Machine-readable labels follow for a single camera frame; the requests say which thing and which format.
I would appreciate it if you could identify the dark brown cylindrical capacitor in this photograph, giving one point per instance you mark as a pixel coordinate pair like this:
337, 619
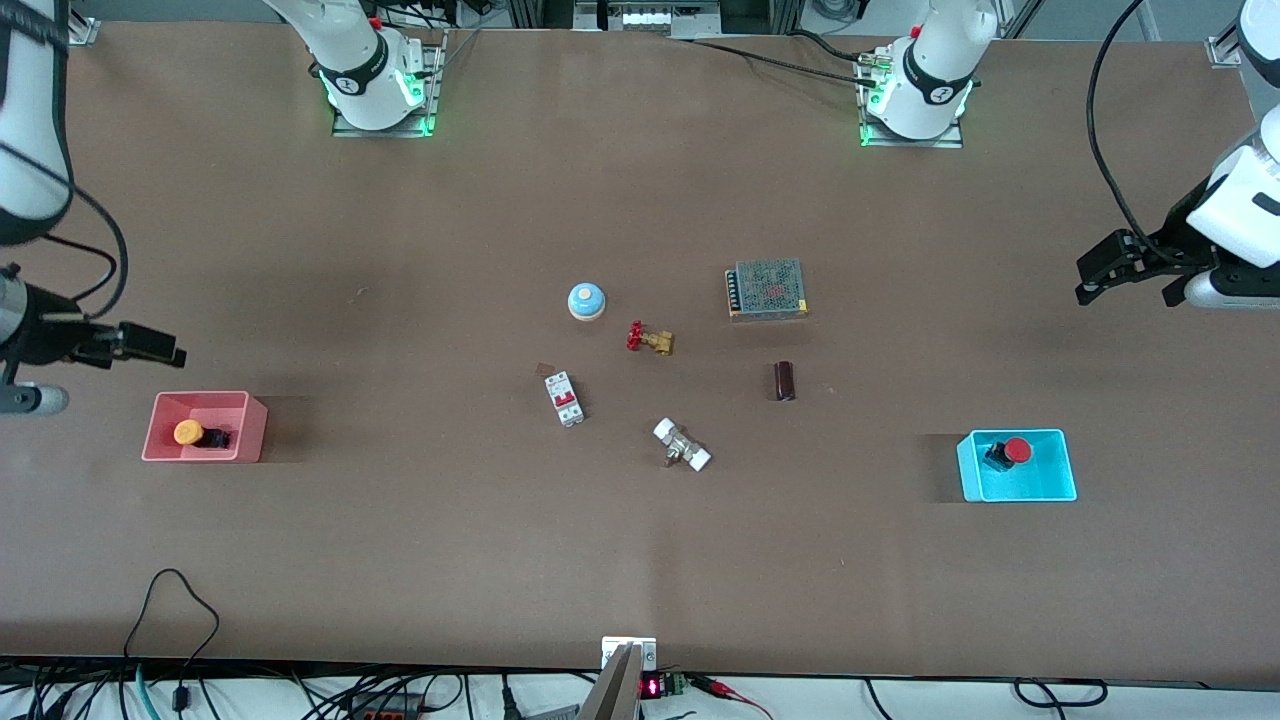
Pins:
785, 381

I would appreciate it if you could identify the white circuit breaker red switch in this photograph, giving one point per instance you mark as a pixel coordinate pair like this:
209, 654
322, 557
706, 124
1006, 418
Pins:
564, 398

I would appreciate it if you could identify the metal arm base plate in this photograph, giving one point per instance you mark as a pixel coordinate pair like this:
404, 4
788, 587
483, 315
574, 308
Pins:
432, 90
910, 142

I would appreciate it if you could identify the red digit display module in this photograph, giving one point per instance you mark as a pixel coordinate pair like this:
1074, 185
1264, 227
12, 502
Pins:
652, 686

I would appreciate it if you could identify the aluminium frame corner bracket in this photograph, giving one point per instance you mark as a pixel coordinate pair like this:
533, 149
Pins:
1224, 52
84, 32

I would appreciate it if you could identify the pink plastic box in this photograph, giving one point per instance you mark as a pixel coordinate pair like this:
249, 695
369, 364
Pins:
205, 430

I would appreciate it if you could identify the cyan plastic box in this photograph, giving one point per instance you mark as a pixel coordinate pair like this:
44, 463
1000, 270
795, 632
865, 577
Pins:
1030, 485

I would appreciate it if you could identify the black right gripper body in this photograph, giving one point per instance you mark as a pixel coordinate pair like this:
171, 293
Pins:
40, 335

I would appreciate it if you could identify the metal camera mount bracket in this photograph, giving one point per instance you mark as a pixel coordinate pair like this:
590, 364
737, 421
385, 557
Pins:
622, 680

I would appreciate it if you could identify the metal mesh power supply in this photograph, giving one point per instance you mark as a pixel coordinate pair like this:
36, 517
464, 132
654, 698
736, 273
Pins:
767, 289

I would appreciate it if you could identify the metal fitting white end caps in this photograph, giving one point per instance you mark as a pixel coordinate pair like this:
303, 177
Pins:
682, 446

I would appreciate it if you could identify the blue round bell button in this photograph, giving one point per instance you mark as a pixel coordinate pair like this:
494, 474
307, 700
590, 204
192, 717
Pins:
587, 300

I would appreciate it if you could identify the yellow push button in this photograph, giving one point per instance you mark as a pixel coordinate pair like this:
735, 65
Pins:
190, 433

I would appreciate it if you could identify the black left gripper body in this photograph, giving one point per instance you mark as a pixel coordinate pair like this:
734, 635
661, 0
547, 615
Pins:
1183, 237

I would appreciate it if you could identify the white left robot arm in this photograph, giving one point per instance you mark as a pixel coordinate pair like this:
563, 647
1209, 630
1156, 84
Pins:
1245, 200

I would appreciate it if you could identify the red push button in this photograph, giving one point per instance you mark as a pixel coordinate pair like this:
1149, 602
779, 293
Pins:
1015, 451

